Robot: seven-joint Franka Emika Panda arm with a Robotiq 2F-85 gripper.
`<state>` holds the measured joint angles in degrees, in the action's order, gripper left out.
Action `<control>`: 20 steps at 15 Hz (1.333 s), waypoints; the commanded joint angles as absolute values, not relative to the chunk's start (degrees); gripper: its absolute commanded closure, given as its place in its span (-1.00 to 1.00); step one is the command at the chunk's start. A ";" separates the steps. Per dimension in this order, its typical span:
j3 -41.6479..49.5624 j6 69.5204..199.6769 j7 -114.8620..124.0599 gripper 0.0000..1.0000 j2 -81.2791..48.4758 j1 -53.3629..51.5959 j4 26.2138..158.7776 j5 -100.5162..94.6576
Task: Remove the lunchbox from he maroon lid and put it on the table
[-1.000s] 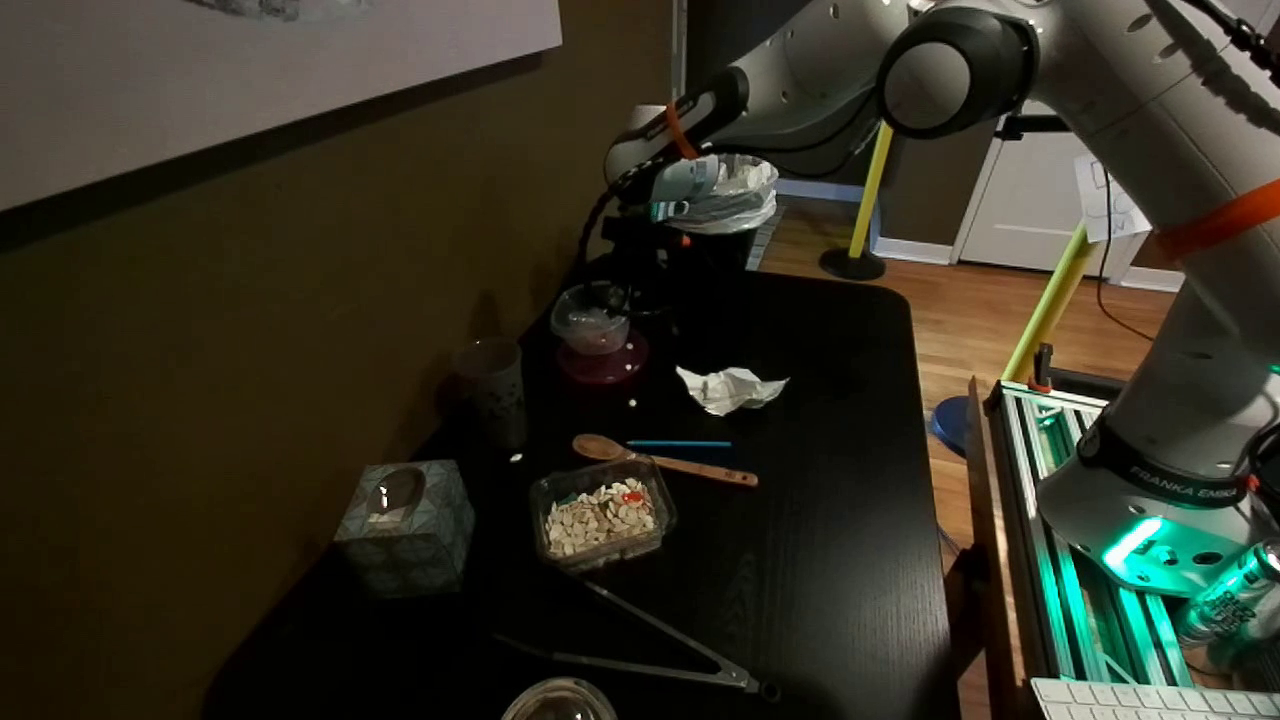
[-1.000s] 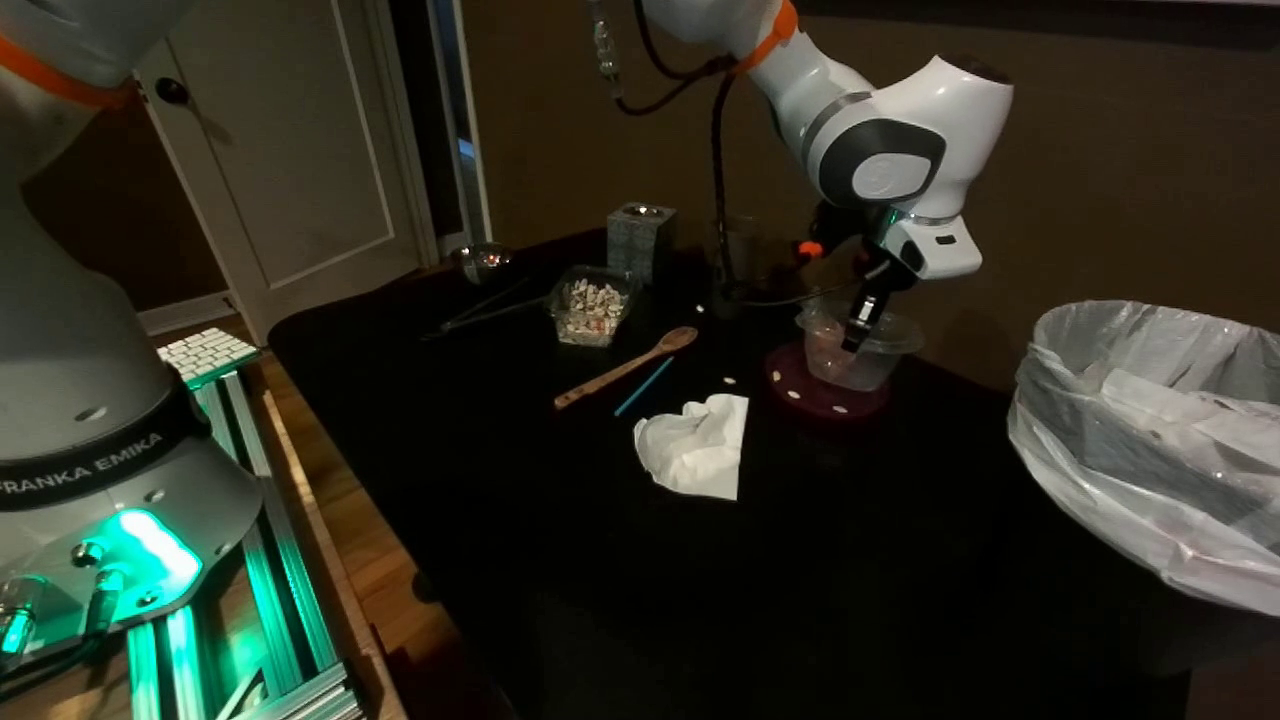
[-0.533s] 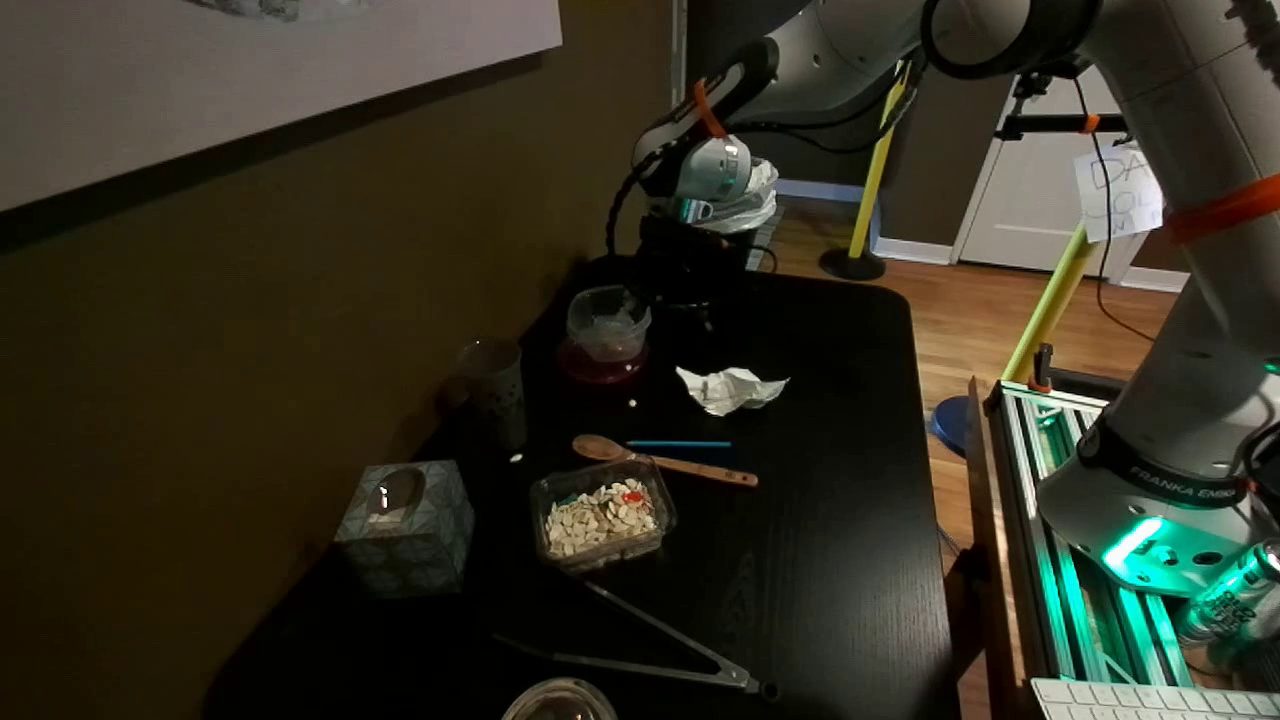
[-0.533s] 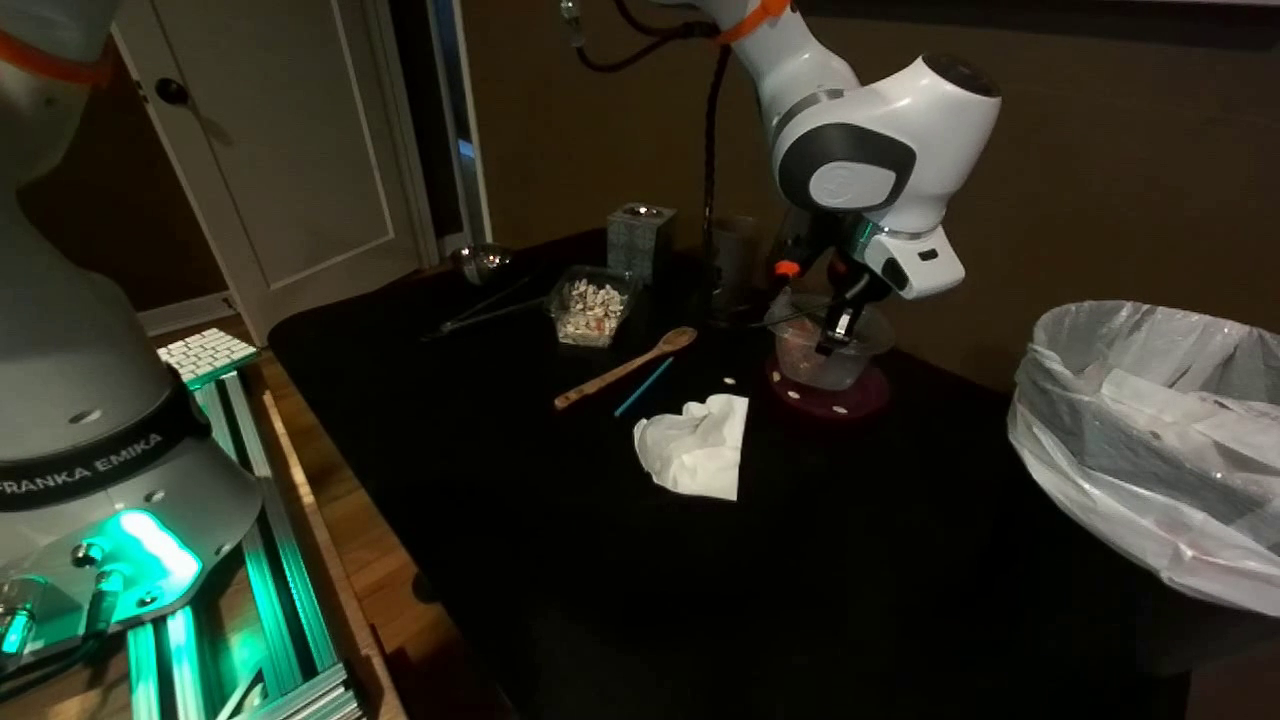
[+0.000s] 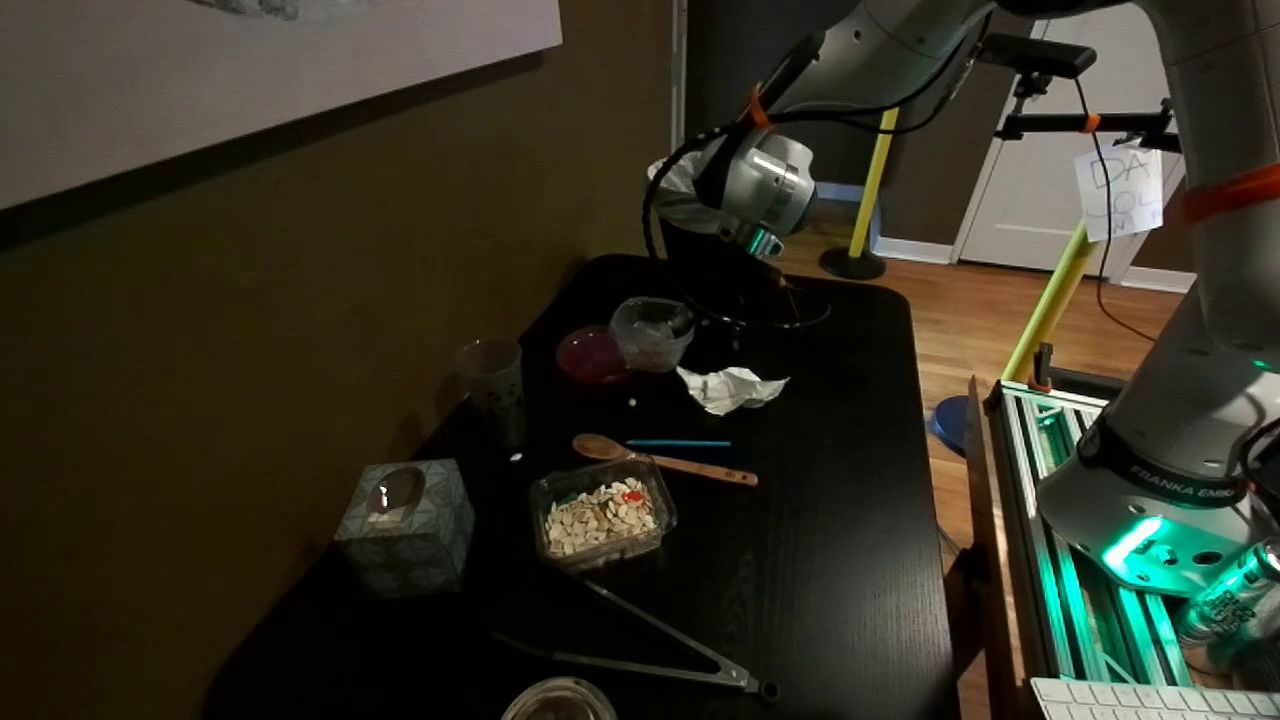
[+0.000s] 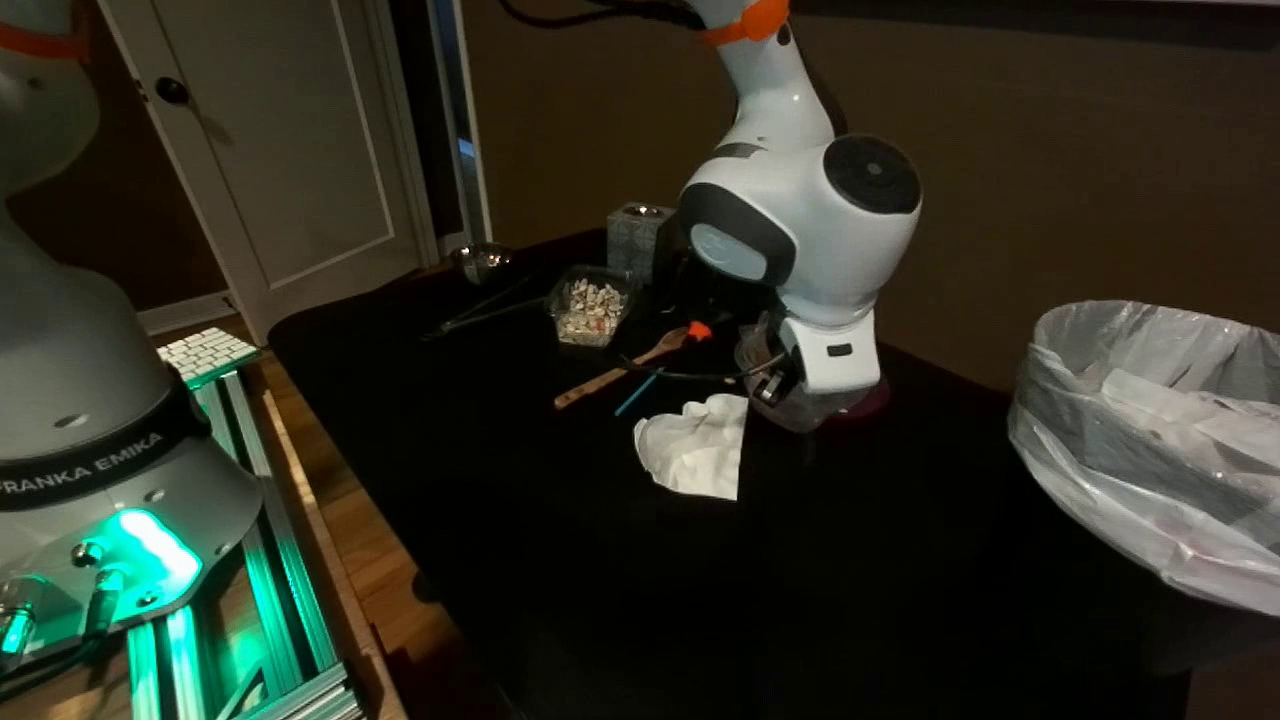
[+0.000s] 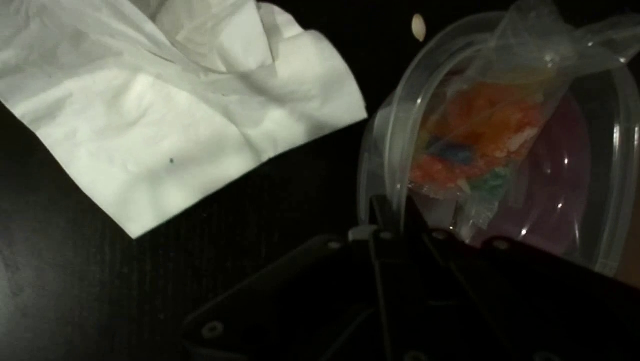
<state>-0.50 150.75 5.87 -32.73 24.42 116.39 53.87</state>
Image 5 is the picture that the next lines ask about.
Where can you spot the grey tissue box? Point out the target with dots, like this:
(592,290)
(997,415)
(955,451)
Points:
(407,526)

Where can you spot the blue disc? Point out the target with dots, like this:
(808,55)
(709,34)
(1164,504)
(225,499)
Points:
(955,427)

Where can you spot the yellow-green slanted pole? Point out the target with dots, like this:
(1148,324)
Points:
(1055,303)

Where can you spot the metal tongs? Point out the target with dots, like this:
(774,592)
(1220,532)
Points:
(693,664)

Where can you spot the white crumpled napkin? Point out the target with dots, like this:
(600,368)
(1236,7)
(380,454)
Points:
(724,391)

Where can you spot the wooden spoon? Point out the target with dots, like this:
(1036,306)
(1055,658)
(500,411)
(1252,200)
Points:
(606,451)

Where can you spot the yellow pole with black base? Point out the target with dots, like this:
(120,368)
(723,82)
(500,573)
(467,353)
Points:
(874,173)

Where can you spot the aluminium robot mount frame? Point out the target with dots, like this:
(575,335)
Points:
(1066,615)

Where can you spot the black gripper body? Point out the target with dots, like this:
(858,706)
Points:
(742,274)

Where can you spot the white hanging paper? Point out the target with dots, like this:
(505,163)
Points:
(1124,192)

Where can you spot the black camera on stand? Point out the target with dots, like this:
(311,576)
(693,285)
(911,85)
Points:
(1041,56)

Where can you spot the dark glass cup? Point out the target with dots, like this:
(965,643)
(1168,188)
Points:
(492,385)

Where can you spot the clear container with popcorn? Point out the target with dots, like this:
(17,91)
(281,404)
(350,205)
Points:
(600,522)

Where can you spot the white grid panel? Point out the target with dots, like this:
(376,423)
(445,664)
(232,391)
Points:
(1135,703)

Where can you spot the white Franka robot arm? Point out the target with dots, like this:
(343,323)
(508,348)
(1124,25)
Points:
(1201,373)

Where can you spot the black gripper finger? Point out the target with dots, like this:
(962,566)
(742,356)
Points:
(716,330)
(685,319)

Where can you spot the black bin with white bag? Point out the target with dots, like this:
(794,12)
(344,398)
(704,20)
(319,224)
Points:
(680,177)

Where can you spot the white panel door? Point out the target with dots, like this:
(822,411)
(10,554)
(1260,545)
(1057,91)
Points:
(1026,187)

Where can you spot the blue straw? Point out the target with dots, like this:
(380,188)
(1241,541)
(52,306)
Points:
(680,443)

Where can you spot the white wall board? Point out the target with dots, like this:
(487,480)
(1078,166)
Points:
(202,82)

